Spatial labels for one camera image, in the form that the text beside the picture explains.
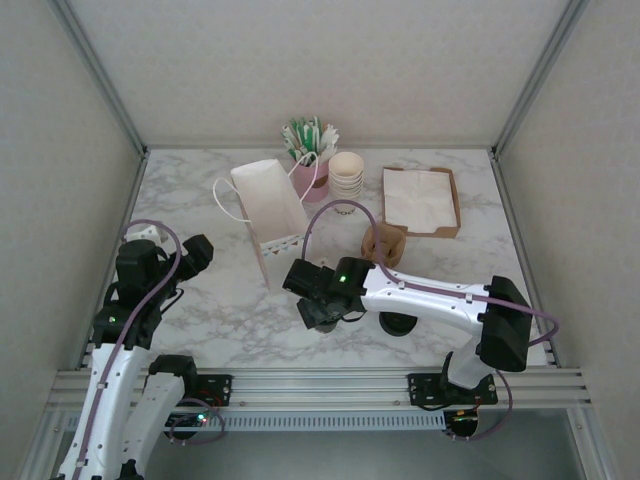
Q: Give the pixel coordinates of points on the aluminium table edge rail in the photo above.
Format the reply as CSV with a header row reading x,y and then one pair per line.
x,y
320,390

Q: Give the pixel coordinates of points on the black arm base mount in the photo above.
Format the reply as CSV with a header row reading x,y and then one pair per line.
x,y
425,390
215,387

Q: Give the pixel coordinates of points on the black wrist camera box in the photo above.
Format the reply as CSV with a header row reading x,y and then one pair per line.
x,y
198,255
302,277

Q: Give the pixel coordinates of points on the black plastic cup lid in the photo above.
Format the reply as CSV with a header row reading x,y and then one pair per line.
x,y
397,325

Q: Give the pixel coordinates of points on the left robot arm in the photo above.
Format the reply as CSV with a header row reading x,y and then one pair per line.
x,y
107,400

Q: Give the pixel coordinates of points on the aluminium side rail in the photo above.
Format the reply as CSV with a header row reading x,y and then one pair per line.
x,y
516,225
129,200

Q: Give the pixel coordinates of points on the circuit board with LED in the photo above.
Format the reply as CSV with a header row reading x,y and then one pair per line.
x,y
462,417
192,420

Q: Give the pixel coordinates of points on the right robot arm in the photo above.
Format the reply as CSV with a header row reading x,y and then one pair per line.
x,y
430,300

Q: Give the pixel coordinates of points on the brown pulp cup carrier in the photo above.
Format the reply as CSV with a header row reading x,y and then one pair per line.
x,y
392,245

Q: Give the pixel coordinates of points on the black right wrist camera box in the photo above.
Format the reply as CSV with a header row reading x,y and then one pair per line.
x,y
302,277

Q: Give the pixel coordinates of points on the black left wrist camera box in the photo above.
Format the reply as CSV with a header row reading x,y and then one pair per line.
x,y
198,255

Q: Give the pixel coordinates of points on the brown cardboard tray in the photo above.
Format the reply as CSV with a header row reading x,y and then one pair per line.
x,y
435,233

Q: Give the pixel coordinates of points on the white paper napkin stack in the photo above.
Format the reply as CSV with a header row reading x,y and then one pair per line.
x,y
420,200

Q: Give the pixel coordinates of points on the pink holder cup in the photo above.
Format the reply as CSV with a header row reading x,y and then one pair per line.
x,y
307,192

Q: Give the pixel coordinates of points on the white wrapped stirrer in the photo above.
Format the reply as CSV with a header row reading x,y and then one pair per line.
x,y
327,137
335,139

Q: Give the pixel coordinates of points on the aluminium frame post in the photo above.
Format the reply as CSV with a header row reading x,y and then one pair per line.
x,y
100,75
540,75

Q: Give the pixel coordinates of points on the green striped wrapped straw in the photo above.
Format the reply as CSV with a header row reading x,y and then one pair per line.
x,y
291,137
316,132
304,132

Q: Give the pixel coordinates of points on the white heart-print paper bag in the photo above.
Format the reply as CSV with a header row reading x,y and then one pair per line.
x,y
265,200

